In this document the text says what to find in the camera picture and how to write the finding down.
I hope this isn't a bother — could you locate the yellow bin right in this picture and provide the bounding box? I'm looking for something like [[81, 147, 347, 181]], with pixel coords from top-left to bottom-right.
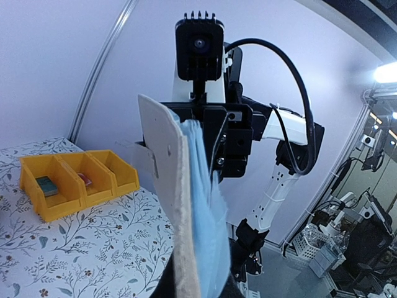
[[87, 150, 140, 197]]

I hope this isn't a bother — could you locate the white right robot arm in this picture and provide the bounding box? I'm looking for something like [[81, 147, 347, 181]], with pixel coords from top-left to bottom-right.
[[138, 35, 324, 279]]

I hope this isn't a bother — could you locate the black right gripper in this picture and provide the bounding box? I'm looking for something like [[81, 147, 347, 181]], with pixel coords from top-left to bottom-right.
[[141, 101, 267, 179]]

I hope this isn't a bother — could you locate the yellow bin left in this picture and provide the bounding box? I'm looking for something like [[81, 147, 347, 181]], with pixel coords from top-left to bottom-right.
[[19, 155, 86, 222]]

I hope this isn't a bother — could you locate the floral patterned table mat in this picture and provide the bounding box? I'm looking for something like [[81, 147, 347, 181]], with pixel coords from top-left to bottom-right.
[[1, 138, 173, 297]]

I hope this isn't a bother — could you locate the white mesh storage basket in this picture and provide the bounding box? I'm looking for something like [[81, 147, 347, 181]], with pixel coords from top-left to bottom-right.
[[292, 223, 331, 261]]

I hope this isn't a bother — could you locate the green item in bin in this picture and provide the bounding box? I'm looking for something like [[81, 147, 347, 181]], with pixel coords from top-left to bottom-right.
[[36, 176, 58, 197]]

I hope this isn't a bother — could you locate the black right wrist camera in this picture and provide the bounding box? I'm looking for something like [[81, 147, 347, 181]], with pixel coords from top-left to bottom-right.
[[175, 12, 224, 81]]

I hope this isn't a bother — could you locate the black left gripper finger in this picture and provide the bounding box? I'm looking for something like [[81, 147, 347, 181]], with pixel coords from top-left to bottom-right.
[[150, 250, 244, 297]]

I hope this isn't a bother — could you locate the aluminium frame post right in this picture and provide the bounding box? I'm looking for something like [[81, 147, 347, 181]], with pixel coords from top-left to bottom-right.
[[68, 0, 140, 143]]

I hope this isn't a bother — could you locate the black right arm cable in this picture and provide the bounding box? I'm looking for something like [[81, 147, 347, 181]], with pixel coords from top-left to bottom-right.
[[223, 37, 317, 174]]

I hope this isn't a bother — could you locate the pink red item in bin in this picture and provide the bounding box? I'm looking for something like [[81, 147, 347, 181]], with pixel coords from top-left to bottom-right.
[[78, 173, 92, 187]]

